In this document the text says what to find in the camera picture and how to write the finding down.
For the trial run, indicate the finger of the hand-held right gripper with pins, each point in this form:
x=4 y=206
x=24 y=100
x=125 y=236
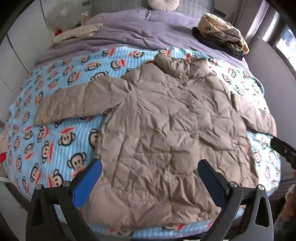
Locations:
x=283 y=149

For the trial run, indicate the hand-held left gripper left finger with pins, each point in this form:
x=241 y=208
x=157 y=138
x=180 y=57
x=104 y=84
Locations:
x=89 y=180

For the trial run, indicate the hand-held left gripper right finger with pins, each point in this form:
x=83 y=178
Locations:
x=211 y=180

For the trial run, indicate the beige puffer jacket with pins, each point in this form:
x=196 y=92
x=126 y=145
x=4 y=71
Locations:
x=161 y=115

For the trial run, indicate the black folded clothes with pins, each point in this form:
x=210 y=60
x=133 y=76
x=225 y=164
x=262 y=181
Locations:
x=208 y=41

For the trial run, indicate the monkey printed blue blanket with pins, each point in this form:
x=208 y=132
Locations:
x=57 y=111

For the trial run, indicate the window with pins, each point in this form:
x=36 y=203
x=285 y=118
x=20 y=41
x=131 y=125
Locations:
x=286 y=39

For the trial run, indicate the grey curtain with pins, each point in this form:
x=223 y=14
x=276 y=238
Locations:
x=259 y=18

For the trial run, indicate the white wardrobe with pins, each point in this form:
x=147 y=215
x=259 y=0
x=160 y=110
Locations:
x=13 y=58

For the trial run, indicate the cream folded garment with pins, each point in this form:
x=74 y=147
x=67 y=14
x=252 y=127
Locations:
x=74 y=32

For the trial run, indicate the small red box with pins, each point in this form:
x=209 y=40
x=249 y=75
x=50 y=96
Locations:
x=57 y=32

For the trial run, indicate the purple duvet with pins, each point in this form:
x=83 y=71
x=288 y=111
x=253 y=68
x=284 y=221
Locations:
x=138 y=32

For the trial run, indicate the purple pillow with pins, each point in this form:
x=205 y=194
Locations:
x=171 y=18
x=120 y=16

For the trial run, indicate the grey quilted headboard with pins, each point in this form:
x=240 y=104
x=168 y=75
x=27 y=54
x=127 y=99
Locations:
x=196 y=5

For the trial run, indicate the white fan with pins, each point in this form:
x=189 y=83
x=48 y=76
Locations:
x=61 y=15

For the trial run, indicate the round cream cushion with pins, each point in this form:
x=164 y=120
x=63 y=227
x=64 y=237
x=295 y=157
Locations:
x=161 y=3

